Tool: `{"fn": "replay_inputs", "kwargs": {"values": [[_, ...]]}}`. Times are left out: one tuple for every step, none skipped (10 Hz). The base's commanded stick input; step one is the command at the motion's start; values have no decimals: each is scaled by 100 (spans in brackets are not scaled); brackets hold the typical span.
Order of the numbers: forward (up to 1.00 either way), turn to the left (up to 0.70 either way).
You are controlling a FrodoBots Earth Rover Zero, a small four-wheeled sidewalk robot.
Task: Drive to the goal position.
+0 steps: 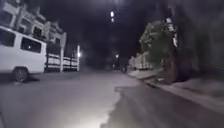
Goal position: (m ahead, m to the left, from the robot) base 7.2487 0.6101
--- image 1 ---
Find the white van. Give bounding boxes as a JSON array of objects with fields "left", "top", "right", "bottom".
[{"left": 0, "top": 25, "right": 48, "bottom": 84}]

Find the grey concrete pavement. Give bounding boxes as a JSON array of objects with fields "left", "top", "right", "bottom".
[{"left": 126, "top": 68, "right": 224, "bottom": 114}]

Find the green bushy tree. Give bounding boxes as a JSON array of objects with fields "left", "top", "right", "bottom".
[{"left": 139, "top": 20, "right": 176, "bottom": 69}]

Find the pale multi-storey building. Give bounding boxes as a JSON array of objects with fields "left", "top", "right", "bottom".
[{"left": 0, "top": 0, "right": 68, "bottom": 56}]

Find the grey asphalt road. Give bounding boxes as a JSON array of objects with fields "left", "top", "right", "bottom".
[{"left": 0, "top": 68, "right": 224, "bottom": 128}]

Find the white fence with posts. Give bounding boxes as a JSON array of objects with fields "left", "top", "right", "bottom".
[{"left": 44, "top": 44, "right": 81, "bottom": 73}]

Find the pale boundary wall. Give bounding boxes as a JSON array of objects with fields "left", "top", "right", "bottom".
[{"left": 127, "top": 51, "right": 158, "bottom": 71}]

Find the dark tree trunk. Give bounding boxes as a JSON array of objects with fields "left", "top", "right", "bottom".
[{"left": 166, "top": 19, "right": 201, "bottom": 84}]

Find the street lamp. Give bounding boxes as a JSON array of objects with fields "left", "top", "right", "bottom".
[{"left": 109, "top": 9, "right": 116, "bottom": 24}]

